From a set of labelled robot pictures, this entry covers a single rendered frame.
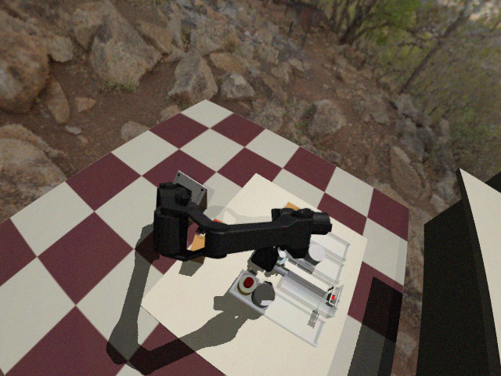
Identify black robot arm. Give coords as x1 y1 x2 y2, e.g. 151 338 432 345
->
153 182 333 262

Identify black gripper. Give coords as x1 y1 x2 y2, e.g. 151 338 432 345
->
250 246 281 272

